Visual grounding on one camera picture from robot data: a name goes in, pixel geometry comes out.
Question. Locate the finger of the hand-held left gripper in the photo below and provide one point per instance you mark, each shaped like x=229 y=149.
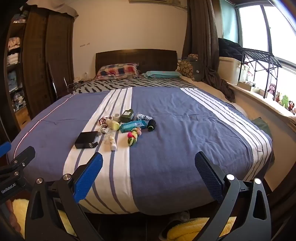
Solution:
x=23 y=156
x=4 y=148

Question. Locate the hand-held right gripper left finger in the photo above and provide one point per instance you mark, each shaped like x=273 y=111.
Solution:
x=89 y=178

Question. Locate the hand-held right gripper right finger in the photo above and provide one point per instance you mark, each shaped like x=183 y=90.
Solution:
x=208 y=176

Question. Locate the black box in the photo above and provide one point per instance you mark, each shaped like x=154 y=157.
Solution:
x=85 y=140

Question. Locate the small clear bottle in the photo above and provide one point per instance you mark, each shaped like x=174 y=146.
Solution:
x=112 y=144

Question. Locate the yellow green bottle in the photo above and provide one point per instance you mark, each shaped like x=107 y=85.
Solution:
x=113 y=125

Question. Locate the teal packet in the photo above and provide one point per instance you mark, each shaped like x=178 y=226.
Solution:
x=130 y=126

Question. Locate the white tape roll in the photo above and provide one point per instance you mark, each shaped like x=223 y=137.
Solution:
x=116 y=115

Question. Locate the dark green box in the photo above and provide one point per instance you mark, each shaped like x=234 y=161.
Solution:
x=127 y=115

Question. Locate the person's left hand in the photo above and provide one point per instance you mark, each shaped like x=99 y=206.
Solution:
x=10 y=213

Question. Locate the yellow fluffy rug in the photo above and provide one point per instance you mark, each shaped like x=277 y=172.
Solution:
x=20 y=208
x=185 y=230

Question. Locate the blue white striped blanket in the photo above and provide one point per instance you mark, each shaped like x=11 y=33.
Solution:
x=173 y=139

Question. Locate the grey slipper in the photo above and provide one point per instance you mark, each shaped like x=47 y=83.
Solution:
x=173 y=223

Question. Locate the dark green cloth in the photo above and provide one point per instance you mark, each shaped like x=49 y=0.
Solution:
x=261 y=126

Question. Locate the wooden shelf with clothes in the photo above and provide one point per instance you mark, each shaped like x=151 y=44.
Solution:
x=15 y=69

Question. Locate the folded black chair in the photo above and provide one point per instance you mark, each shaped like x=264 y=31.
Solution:
x=50 y=71

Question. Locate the dark wooden wardrobe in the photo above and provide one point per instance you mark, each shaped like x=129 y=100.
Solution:
x=46 y=58

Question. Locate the green frog plush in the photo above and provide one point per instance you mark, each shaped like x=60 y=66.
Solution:
x=284 y=100

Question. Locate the zebra print sheet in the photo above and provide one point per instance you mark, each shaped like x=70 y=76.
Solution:
x=138 y=82

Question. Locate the purple monkey plush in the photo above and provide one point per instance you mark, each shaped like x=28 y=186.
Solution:
x=271 y=88

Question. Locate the white storage box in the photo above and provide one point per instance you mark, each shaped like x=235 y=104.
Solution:
x=229 y=69

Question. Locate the brown plush toy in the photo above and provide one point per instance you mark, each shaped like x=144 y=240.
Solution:
x=291 y=106

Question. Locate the plaid pillow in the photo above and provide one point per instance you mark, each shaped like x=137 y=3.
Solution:
x=115 y=70

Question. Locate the monkey print cushion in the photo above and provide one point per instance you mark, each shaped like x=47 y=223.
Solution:
x=185 y=67

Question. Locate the teal pillow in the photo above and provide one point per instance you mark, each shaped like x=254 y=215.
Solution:
x=161 y=74

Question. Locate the black jacket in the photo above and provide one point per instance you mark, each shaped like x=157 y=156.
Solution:
x=229 y=47

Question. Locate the black metal rack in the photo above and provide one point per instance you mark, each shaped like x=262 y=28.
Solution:
x=259 y=55

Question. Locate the dark wooden headboard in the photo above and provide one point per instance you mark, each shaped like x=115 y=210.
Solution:
x=138 y=56

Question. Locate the brown curtain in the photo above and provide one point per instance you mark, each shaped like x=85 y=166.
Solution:
x=201 y=34

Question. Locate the teal roller blind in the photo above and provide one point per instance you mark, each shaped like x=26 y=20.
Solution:
x=229 y=18

